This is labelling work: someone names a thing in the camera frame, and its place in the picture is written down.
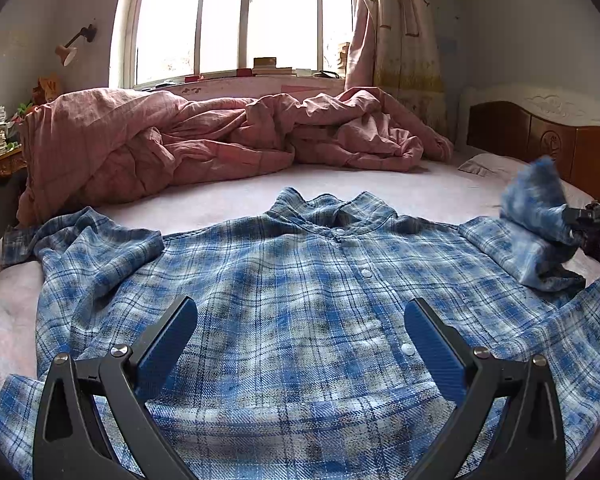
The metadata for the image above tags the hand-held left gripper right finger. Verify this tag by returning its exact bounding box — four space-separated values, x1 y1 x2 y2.
404 297 567 480

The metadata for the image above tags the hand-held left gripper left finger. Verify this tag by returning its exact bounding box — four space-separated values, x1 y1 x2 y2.
32 295 199 480

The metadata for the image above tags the blue plaid shirt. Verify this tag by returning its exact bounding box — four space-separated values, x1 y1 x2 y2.
0 155 600 480

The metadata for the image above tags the wooden bed headboard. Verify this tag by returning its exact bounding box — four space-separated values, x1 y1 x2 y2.
459 85 600 201

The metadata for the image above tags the white pillow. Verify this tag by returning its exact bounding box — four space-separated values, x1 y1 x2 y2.
457 154 531 178

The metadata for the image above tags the bed with pink sheet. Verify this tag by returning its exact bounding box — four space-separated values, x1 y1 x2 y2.
0 152 600 480

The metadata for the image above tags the pink quilt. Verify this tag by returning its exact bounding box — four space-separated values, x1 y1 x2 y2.
17 87 455 226

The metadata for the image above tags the carved wooden side table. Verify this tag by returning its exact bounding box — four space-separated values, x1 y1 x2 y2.
0 147 28 256

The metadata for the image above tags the patterned beige curtain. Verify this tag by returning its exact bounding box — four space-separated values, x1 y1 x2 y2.
345 0 448 136

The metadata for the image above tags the brown figurine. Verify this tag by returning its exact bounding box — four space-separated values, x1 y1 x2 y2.
32 74 61 106

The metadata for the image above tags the stack of books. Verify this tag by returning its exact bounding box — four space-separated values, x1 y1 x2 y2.
252 57 293 77

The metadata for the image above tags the white framed window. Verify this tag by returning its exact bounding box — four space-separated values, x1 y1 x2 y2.
109 0 358 86

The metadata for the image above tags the wall lamp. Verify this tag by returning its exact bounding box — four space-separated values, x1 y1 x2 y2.
55 25 97 67

